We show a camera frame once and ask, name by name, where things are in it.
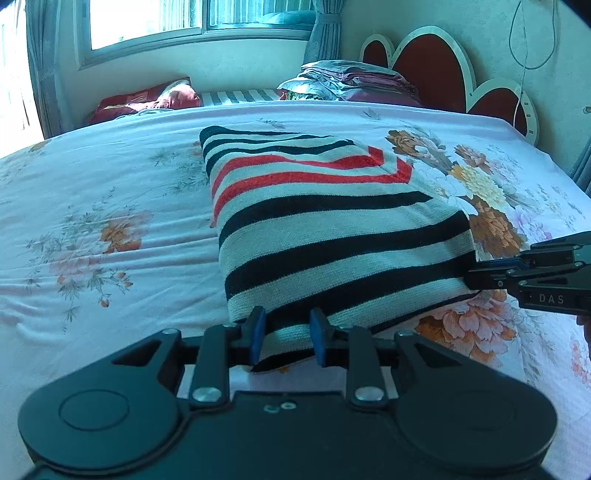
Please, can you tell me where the red white scalloped headboard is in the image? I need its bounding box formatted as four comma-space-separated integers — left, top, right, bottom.
359, 25, 540, 147

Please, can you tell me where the grey white striped cloth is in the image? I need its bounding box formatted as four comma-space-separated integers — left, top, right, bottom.
198, 88, 284, 108

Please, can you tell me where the large window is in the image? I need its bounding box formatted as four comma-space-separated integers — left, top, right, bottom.
76, 0, 315, 70

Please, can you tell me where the red pillow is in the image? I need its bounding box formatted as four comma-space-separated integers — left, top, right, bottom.
88, 76, 204, 124

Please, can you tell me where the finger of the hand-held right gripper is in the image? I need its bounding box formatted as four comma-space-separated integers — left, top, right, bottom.
475, 258, 527, 274
463, 270, 522, 292

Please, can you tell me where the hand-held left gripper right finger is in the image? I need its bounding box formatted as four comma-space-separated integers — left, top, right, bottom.
308, 307, 450, 410

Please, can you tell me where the floral bed sheet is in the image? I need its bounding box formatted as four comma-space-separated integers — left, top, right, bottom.
0, 100, 591, 398

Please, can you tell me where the blue curtain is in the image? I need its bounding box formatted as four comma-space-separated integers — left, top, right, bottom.
306, 0, 346, 64
25, 0, 63, 139

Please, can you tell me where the stack of folded blankets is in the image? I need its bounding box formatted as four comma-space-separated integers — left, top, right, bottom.
277, 60, 423, 108

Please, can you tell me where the white hanging cable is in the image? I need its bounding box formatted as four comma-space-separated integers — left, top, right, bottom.
508, 0, 563, 134

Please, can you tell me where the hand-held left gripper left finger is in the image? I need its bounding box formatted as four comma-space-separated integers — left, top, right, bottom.
111, 305, 267, 410

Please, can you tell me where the door glass pane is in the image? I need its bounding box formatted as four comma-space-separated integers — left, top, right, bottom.
0, 0, 44, 145

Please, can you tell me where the striped knit sweater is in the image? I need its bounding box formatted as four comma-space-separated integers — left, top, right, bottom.
198, 124, 478, 374

